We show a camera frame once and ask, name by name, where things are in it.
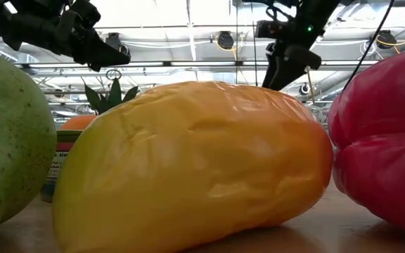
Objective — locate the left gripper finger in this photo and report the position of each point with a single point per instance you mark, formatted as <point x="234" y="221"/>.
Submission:
<point x="93" y="49"/>
<point x="81" y="14"/>

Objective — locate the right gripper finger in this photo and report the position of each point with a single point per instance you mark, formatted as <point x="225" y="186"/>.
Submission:
<point x="280" y="72"/>

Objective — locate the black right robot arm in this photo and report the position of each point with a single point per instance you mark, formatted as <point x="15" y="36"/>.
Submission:
<point x="315" y="17"/>

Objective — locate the potted plant white pot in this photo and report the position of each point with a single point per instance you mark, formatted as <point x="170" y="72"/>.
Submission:
<point x="114" y="93"/>

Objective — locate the silver tin can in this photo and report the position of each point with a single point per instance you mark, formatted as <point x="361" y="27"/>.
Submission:
<point x="57" y="158"/>

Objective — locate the green pear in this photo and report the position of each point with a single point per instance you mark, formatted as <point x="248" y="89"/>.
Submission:
<point x="9" y="140"/>

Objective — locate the red bell pepper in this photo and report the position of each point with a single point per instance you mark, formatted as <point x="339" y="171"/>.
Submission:
<point x="385" y="147"/>

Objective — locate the yellow orange mango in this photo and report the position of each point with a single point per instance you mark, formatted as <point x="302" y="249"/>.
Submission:
<point x="188" y="168"/>

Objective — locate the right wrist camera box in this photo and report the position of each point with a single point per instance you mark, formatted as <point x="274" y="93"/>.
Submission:
<point x="271" y="30"/>

